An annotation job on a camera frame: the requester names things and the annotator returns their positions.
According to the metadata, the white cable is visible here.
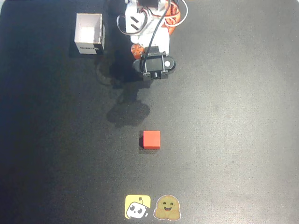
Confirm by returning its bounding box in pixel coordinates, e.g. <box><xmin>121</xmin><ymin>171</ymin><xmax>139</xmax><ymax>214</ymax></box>
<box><xmin>116</xmin><ymin>14</ymin><xmax>132</xmax><ymax>36</ymax></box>
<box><xmin>166</xmin><ymin>0</ymin><xmax>189</xmax><ymax>26</ymax></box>

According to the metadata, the smiling hugging face sticker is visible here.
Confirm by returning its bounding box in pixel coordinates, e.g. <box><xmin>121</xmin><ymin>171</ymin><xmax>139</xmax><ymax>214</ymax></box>
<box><xmin>153</xmin><ymin>194</ymin><xmax>182</xmax><ymax>221</ymax></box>

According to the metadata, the white open cardboard box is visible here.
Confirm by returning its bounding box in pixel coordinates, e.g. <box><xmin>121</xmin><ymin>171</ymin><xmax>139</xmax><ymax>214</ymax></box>
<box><xmin>74</xmin><ymin>13</ymin><xmax>106</xmax><ymax>55</ymax></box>

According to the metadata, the yellow robot sticker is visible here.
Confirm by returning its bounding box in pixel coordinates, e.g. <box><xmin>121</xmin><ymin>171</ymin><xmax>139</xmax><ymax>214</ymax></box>
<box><xmin>124</xmin><ymin>195</ymin><xmax>151</xmax><ymax>220</ymax></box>

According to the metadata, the black mat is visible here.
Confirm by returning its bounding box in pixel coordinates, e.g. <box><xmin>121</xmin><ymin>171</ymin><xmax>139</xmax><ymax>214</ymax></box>
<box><xmin>0</xmin><ymin>0</ymin><xmax>299</xmax><ymax>224</ymax></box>

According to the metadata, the black cable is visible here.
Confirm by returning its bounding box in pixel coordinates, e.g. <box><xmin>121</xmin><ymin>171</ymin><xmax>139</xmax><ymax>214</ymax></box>
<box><xmin>139</xmin><ymin>0</ymin><xmax>172</xmax><ymax>70</ymax></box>

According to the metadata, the black gripper-mounted camera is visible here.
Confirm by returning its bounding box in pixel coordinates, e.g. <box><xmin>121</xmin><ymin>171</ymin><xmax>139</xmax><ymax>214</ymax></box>
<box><xmin>132</xmin><ymin>46</ymin><xmax>177</xmax><ymax>82</ymax></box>

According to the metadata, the red cube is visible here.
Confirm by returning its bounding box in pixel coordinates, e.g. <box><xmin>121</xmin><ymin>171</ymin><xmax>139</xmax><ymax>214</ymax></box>
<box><xmin>139</xmin><ymin>130</ymin><xmax>161</xmax><ymax>150</ymax></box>

